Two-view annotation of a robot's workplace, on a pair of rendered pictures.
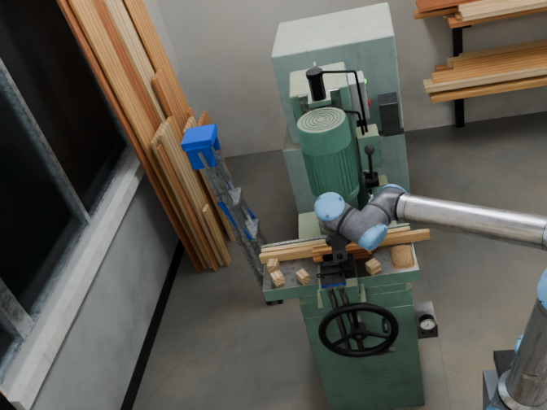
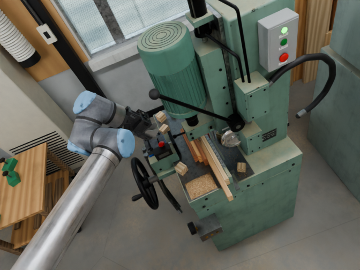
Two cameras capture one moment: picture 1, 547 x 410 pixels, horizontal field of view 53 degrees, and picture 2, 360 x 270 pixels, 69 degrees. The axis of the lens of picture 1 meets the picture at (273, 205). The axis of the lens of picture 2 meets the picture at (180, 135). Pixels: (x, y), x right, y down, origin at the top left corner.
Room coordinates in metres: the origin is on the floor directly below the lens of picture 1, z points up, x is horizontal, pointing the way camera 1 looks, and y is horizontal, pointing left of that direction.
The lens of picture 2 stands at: (1.37, -0.98, 1.92)
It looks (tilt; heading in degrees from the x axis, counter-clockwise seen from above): 49 degrees down; 77
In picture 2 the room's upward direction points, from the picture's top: 24 degrees counter-clockwise
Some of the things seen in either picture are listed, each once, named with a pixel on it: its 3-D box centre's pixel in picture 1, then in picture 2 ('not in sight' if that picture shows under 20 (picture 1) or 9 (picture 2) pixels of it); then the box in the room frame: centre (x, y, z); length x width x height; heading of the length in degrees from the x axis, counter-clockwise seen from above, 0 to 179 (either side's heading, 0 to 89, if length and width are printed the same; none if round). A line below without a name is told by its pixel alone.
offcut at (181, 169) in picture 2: (373, 267); (181, 168); (1.46, -0.30, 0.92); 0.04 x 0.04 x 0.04; 16
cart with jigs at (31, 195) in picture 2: not in sight; (29, 199); (0.37, 0.72, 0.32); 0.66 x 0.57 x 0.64; 77
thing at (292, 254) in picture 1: (343, 246); (199, 140); (1.62, -0.22, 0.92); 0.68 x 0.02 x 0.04; 78
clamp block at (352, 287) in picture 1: (339, 283); (162, 153); (1.43, -0.15, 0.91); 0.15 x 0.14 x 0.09; 78
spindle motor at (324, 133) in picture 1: (329, 157); (175, 73); (1.61, -0.24, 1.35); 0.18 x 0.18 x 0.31
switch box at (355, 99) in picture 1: (358, 95); (277, 41); (1.90, -0.44, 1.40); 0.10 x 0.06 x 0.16; 168
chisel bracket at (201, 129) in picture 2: not in sight; (199, 127); (1.63, -0.24, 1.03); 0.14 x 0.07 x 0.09; 168
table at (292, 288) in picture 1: (339, 275); (180, 150); (1.52, -0.17, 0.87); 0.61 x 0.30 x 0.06; 78
